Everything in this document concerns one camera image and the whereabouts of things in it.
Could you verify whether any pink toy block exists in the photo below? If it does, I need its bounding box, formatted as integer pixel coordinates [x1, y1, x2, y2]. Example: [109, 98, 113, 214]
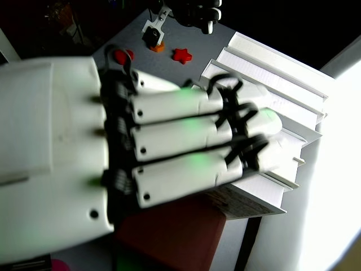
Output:
[50, 258, 71, 271]

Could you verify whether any white book thin-lettered spine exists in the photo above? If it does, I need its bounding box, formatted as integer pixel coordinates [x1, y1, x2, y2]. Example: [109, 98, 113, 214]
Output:
[227, 30, 330, 99]

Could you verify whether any maroon hardcover book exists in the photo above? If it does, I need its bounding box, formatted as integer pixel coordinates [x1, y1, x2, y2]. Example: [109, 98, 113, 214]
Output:
[114, 194, 227, 271]

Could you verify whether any red star toy block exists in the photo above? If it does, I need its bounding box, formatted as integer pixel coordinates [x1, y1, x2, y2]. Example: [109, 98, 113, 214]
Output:
[172, 47, 193, 65]

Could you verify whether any orange toy block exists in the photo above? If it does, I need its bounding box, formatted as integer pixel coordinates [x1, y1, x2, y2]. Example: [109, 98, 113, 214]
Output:
[148, 41, 166, 54]

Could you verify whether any white Fashionista book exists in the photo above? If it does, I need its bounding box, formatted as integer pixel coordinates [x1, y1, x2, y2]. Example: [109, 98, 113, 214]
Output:
[278, 124, 309, 156]

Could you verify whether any white frame post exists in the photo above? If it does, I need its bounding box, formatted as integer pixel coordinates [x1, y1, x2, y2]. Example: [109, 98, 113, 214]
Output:
[0, 28, 23, 64]

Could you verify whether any grey table cloth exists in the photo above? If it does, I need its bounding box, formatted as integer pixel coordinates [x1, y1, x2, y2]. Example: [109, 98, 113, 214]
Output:
[50, 7, 336, 271]

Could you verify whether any red heart toy block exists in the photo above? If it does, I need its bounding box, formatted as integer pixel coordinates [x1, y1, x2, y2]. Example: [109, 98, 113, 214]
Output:
[113, 49, 135, 65]

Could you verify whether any green toy block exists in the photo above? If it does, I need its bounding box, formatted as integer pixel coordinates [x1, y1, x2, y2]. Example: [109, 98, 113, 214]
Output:
[116, 252, 143, 271]

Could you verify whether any white Special Issue book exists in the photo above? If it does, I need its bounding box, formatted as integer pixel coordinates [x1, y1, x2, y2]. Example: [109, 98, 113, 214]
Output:
[215, 46, 328, 117]

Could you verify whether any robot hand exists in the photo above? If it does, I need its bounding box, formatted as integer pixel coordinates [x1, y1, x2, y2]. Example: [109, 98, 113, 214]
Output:
[169, 0, 223, 35]
[0, 44, 283, 271]

